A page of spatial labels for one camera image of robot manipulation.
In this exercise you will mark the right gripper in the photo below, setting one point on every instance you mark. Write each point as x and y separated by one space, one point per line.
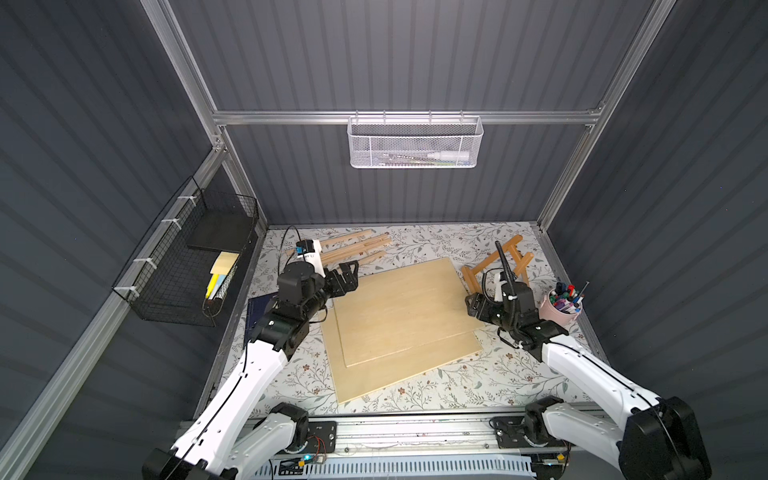
480 306

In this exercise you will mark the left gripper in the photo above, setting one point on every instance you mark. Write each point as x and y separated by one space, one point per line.
336 282

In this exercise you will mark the wooden easel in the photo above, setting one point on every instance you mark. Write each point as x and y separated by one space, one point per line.
511 248
364 244

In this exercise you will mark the plywood board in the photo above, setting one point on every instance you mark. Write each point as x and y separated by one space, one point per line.
401 309
354 382

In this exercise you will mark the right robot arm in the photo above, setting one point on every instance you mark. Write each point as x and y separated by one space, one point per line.
645 436

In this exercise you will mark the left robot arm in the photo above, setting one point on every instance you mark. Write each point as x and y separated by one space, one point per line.
240 384

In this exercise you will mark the floral table mat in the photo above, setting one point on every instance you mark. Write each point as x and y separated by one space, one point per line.
495 376

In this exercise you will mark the pink pen cup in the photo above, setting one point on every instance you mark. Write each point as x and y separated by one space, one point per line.
562 304

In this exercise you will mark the dark blue notebook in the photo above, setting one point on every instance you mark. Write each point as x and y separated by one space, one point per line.
255 310

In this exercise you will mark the yellow sticky notes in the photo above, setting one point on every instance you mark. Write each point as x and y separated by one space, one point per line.
219 272

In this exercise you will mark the white marker in basket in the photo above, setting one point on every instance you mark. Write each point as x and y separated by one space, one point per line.
450 156

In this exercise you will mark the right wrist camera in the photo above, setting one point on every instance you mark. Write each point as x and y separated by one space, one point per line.
501 292

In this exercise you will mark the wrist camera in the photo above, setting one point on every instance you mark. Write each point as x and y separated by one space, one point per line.
501 292
310 251

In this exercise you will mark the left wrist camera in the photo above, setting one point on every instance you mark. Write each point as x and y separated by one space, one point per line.
310 251

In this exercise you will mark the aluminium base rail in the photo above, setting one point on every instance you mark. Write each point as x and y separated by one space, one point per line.
432 432

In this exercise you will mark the white mesh wall basket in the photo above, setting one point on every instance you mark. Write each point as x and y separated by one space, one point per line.
403 141

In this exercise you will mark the black wire wall basket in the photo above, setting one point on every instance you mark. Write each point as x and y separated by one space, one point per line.
166 280

